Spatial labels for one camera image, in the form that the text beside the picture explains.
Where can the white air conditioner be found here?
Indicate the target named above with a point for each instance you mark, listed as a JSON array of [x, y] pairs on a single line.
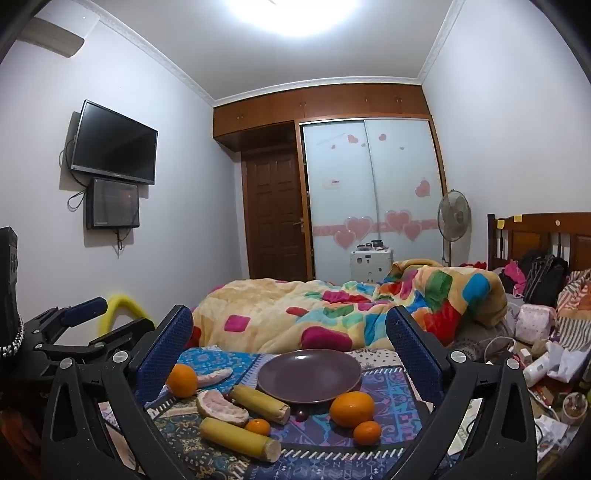
[[57, 37]]

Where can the small tangerine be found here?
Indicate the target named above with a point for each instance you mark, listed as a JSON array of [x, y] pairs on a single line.
[[257, 427], [367, 433]]

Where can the black wall box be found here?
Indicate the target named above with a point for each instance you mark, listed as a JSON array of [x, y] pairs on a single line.
[[113, 203]]

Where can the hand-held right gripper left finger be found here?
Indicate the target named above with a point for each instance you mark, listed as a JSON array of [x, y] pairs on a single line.
[[162, 353]]

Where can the peeled pomelo piece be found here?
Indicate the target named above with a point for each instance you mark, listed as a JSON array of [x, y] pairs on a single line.
[[221, 408], [213, 376]]

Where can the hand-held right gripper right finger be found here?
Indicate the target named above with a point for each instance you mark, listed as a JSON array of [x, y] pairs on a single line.
[[412, 353]]

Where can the standing fan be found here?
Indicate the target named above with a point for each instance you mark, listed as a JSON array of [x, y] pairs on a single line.
[[455, 214]]

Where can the small dark plum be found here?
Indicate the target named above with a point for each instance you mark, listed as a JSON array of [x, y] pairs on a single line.
[[301, 414]]

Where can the wooden wardrobe with sliding doors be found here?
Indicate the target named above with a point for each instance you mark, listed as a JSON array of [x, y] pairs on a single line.
[[369, 184]]

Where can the large orange with sticker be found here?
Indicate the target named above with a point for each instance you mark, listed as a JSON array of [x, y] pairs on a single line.
[[181, 379]]

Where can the white appliance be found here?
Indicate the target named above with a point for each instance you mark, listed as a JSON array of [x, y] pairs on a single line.
[[371, 265]]

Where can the yellow foam tube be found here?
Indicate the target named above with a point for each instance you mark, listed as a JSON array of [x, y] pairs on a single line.
[[115, 307]]

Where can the pink heart stickers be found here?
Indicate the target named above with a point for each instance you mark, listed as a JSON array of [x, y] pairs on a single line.
[[359, 226]]

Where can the pink bag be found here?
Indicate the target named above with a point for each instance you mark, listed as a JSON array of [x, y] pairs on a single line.
[[535, 322]]

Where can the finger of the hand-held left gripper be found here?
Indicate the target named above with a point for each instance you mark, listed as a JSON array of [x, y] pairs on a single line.
[[85, 308], [108, 337]]

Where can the round cup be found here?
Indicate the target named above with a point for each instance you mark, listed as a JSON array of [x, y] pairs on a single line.
[[575, 408]]

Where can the brown wooden door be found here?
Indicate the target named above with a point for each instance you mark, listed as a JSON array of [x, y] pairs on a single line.
[[274, 212]]

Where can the pink cloth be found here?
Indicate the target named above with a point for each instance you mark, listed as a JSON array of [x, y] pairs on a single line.
[[513, 274]]

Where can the blue patterned mat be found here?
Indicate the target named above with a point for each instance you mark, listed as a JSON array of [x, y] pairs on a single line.
[[323, 452]]

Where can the ceiling light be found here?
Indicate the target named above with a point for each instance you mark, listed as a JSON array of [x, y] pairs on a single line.
[[295, 14]]

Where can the yellow bananas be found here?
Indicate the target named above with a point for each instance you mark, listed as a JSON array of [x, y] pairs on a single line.
[[240, 438]]

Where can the black backpack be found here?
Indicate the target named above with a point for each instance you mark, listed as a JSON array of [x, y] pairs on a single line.
[[545, 277]]

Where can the dark purple round plate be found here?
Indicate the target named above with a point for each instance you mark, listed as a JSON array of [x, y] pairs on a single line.
[[308, 376]]

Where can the wooden bed headboard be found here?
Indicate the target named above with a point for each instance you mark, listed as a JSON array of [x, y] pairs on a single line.
[[535, 230]]

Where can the white hair dryer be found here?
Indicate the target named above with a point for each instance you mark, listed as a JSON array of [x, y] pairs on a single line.
[[541, 369]]

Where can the black flat television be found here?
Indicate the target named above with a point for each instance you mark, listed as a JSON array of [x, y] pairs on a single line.
[[115, 143]]

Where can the striped cloth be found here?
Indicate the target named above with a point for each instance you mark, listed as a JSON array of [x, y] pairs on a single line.
[[575, 309]]

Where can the colourful patchwork blanket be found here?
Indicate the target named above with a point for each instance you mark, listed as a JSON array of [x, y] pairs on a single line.
[[323, 309]]

